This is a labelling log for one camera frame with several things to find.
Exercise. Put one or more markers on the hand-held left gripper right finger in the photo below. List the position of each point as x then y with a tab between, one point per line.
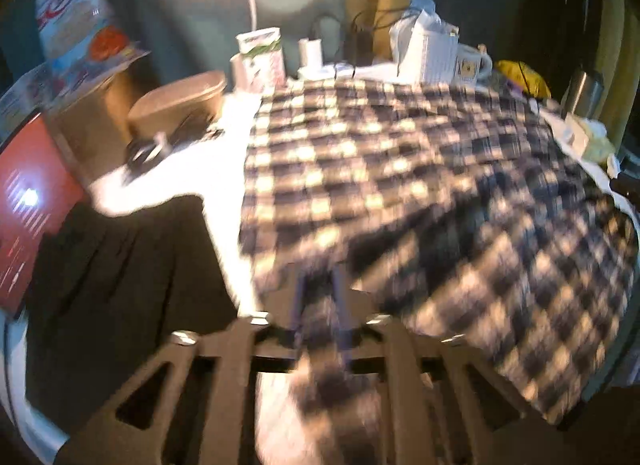
341	305

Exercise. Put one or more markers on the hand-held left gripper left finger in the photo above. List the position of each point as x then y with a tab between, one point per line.
300	300

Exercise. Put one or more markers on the plaid pants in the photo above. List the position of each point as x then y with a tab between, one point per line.
425	170

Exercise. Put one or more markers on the black cloth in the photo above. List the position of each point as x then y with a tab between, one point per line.
125	270

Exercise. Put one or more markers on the white power strip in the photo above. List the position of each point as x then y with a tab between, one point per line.
320	71

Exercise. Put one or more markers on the brown lidded box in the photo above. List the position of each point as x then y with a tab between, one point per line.
175	100

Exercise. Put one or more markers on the small white box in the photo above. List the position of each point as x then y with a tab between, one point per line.
237	72

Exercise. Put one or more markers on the green and white milk carton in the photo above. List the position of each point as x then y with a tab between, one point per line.
260	65

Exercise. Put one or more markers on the white charger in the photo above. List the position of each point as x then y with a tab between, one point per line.
310	52

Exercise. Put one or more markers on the black power adapter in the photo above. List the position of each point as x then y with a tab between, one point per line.
359	47

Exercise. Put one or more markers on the white perforated basket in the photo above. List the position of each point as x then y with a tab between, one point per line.
430	60

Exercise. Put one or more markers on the translucent plastic bag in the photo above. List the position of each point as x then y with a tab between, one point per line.
400	42

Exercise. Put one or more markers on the white bear mug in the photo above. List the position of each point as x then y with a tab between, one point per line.
470	67

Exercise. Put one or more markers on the cardboard box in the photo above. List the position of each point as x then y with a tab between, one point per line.
95	120

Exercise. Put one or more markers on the red-covered book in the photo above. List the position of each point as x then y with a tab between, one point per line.
35	185

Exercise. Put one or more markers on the yellow bag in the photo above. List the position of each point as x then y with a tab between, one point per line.
530	77

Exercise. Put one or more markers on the white soft cloth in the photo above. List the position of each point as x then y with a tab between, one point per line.
595	142

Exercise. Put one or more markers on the white crumpled tissue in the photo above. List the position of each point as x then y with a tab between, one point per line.
427	15

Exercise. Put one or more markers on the steel tumbler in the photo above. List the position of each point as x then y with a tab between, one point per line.
582	92

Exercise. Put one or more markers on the printed leaflet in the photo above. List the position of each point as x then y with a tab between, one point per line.
65	77

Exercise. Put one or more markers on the printed snack bag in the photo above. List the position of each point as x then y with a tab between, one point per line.
75	10

